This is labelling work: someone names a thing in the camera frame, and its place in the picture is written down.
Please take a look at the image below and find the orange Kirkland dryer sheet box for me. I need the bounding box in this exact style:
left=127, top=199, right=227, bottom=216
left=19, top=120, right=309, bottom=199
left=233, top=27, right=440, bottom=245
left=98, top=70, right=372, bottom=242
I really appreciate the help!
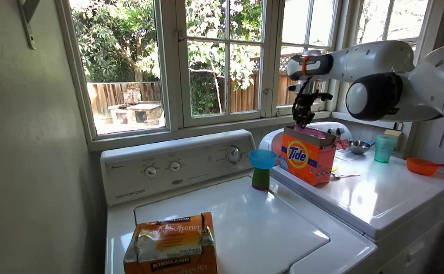
left=124, top=211, right=218, bottom=274

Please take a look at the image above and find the orange Tide detergent box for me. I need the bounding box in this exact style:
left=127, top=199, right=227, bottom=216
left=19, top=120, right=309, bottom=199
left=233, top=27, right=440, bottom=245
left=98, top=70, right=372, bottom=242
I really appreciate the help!
left=271, top=126, right=337, bottom=185

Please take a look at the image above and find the green translucent plastic cup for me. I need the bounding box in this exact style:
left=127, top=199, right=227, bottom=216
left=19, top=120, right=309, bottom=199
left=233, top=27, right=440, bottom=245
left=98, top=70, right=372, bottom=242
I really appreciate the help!
left=375, top=134, right=397, bottom=163

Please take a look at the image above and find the metal wall bracket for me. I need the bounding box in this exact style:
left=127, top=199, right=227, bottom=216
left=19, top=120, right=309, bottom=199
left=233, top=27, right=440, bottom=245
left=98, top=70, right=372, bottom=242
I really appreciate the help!
left=17, top=0, right=42, bottom=50

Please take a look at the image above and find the small metal bowl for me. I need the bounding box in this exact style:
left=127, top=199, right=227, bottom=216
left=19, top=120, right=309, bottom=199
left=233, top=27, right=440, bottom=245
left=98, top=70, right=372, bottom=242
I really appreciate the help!
left=350, top=140, right=372, bottom=155

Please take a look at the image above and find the white washing machine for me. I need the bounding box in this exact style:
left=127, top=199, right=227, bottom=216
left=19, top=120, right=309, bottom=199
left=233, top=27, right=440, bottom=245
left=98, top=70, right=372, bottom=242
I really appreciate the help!
left=101, top=129, right=376, bottom=274

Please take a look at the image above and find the white framed window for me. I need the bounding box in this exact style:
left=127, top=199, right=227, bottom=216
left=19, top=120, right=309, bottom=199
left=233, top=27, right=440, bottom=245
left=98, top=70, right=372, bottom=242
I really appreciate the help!
left=61, top=0, right=429, bottom=144

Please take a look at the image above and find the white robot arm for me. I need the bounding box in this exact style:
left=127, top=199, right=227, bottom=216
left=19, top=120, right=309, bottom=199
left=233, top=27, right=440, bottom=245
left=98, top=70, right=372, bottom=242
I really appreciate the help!
left=286, top=41, right=444, bottom=126

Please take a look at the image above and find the white clothes dryer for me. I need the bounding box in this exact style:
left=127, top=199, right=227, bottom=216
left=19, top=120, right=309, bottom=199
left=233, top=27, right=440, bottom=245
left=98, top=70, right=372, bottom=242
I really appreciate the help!
left=258, top=120, right=444, bottom=274

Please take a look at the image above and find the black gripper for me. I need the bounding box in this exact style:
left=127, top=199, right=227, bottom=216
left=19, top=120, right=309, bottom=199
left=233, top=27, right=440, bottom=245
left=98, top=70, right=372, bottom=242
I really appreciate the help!
left=289, top=79, right=332, bottom=126

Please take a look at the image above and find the orange measuring scoop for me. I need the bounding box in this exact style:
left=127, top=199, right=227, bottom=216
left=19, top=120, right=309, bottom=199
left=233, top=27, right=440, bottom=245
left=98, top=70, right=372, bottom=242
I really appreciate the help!
left=407, top=158, right=444, bottom=176

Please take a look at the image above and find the clear plastic zip bag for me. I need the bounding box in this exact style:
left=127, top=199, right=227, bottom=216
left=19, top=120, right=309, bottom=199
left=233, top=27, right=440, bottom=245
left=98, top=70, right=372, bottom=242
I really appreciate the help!
left=294, top=126, right=334, bottom=140

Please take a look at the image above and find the metal spoon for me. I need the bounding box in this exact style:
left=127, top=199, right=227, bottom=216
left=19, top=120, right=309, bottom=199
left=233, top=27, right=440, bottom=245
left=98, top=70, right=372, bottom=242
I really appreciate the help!
left=331, top=173, right=361, bottom=181

